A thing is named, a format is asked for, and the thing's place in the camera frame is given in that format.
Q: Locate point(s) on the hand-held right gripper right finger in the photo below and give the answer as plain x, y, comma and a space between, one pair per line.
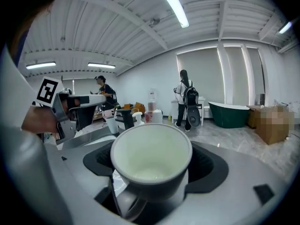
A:
225, 203

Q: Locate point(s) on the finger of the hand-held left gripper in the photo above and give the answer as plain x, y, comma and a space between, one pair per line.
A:
84, 101

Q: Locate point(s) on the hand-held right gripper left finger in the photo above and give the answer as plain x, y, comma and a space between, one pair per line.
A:
70, 163

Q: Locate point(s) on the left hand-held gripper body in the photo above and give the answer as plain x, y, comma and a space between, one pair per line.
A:
62, 116

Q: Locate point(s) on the grey white-lined mug item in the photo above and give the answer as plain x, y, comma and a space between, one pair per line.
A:
150, 153

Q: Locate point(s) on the grey sink counter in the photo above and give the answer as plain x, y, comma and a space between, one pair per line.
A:
93, 135

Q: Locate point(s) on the white plastic cup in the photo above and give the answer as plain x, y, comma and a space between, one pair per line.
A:
113, 125

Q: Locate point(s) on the long ceiling tube light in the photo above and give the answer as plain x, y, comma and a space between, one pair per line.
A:
285, 27
173, 5
101, 65
41, 65

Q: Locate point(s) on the black faucet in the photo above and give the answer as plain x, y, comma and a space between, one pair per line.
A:
127, 119

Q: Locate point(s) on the person's white shirt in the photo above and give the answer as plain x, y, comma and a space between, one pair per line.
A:
16, 90

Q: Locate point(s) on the orange boxes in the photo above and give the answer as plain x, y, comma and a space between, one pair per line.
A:
137, 107

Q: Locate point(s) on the white pump soap dispenser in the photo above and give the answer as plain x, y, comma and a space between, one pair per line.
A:
138, 119

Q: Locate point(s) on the white round container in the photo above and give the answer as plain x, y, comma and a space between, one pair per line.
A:
159, 116

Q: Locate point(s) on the dark green bathtub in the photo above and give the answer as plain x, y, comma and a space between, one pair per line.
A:
228, 116

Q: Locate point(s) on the white side table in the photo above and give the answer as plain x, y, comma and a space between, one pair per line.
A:
174, 109

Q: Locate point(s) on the small cardboard box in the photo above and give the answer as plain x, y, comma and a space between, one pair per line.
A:
253, 116

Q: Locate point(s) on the large cardboard box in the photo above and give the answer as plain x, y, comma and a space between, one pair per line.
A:
274, 125

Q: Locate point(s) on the black cylinder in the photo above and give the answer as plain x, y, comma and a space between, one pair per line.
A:
262, 99

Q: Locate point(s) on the wide grey window blind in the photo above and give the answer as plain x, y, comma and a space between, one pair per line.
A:
201, 69

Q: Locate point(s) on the narrow grey window blind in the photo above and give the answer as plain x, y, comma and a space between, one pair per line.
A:
236, 74
256, 74

